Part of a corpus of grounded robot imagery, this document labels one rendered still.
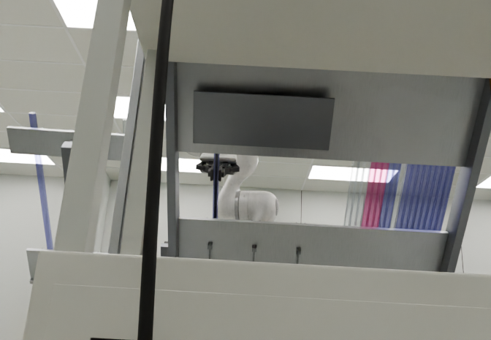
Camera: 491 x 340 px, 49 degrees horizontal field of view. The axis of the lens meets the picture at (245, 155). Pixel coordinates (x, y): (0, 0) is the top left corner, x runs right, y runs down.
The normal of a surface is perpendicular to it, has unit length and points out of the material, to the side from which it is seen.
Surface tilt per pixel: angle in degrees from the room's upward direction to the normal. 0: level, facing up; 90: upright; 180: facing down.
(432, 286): 90
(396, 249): 135
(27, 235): 90
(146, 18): 180
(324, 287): 90
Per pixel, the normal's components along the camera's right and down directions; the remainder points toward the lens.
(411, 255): -0.03, 0.42
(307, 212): 0.01, -0.35
